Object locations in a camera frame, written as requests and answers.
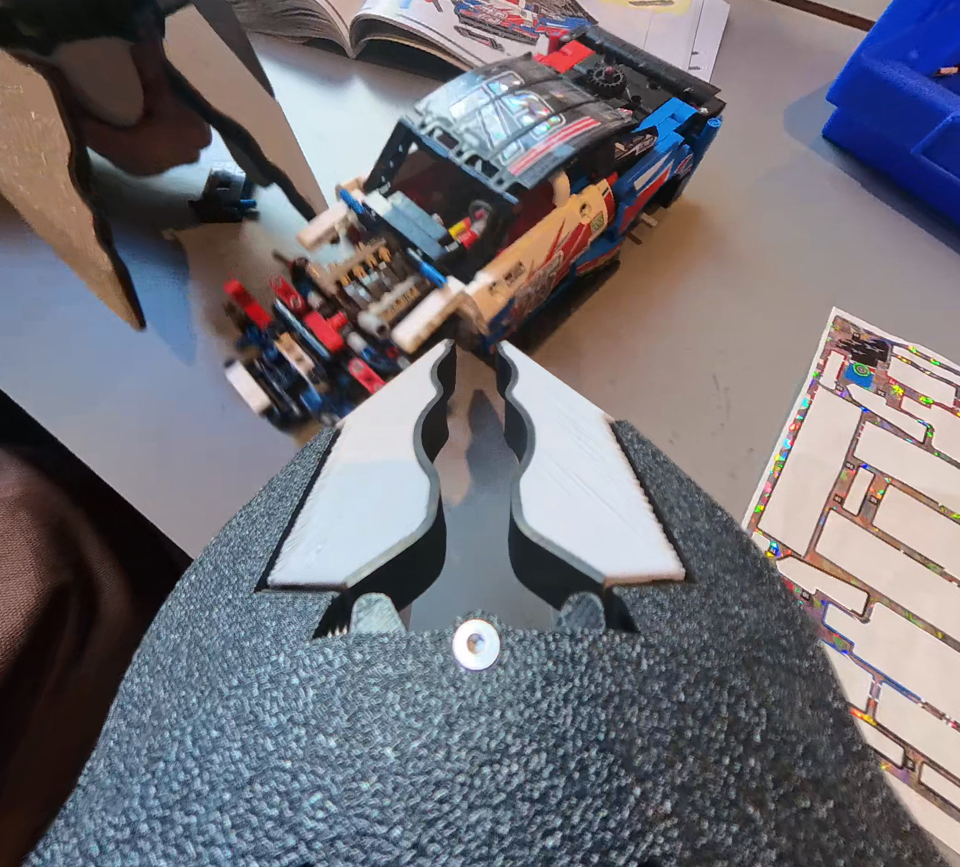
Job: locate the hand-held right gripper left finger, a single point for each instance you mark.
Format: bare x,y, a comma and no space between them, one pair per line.
352,499

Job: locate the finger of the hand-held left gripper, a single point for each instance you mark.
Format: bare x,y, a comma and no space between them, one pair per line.
45,154
240,109

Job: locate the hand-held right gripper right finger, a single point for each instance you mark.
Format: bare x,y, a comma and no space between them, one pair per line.
592,499

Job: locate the black brick assembly blue pins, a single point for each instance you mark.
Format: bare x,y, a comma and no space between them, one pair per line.
221,199

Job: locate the toy car chassis parts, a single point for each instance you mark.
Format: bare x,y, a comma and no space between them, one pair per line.
330,327

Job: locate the red toy race car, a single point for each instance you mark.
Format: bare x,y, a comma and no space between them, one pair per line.
562,169

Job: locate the light grey desk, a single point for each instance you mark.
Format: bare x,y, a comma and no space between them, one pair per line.
712,267

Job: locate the person's left hand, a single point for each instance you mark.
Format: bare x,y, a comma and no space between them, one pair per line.
157,139

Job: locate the holographic sticker sheet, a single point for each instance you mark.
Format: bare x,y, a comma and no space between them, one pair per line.
885,544

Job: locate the person's brown sweater torso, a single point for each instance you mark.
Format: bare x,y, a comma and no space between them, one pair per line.
60,619

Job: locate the blue plastic bin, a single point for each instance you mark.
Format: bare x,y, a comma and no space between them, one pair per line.
900,94

